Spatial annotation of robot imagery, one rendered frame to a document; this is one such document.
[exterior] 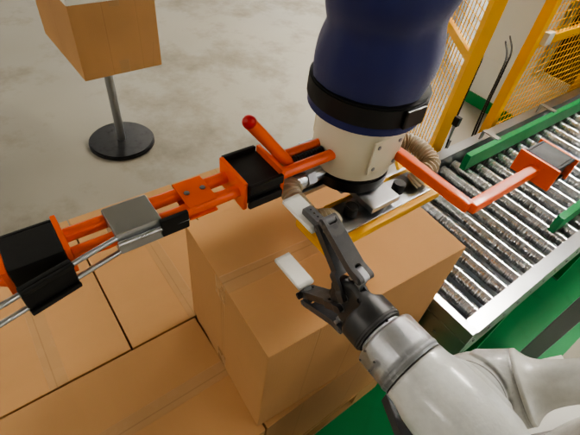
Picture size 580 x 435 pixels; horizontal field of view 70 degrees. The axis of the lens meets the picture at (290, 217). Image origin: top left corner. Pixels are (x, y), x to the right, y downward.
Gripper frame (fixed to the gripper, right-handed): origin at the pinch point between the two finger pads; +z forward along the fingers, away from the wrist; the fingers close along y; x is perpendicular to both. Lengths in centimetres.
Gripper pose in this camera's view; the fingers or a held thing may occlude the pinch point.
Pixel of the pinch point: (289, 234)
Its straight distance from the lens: 65.3
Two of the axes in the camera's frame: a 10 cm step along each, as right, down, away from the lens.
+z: -5.9, -6.2, 5.2
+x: 8.0, -3.6, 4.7
